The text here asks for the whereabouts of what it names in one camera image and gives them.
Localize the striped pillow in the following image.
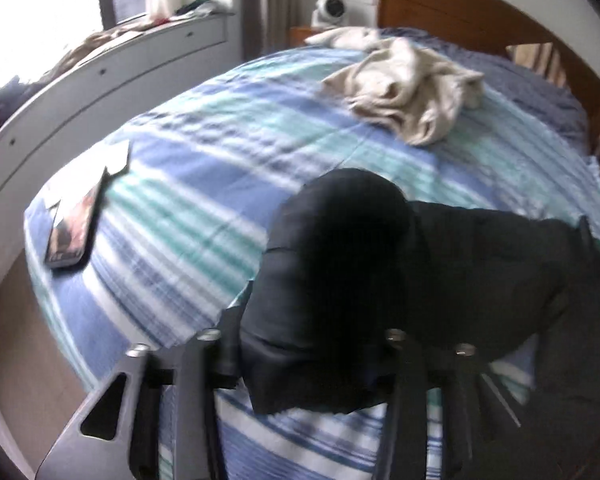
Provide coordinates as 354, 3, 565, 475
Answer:
506, 42, 567, 88

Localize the wooden headboard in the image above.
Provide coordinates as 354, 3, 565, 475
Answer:
376, 0, 600, 151

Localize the black puffer jacket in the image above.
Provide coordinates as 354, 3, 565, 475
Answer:
240, 169, 600, 479

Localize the cream fleece garment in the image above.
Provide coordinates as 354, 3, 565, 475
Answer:
306, 27, 484, 146

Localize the brown curtain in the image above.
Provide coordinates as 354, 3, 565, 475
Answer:
240, 0, 300, 61

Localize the striped blue green bedspread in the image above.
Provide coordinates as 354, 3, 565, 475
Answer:
23, 34, 600, 480

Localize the white paper on bed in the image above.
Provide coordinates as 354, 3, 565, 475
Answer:
105, 140, 131, 178

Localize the smartphone on bed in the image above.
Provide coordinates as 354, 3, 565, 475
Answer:
44, 166, 107, 269

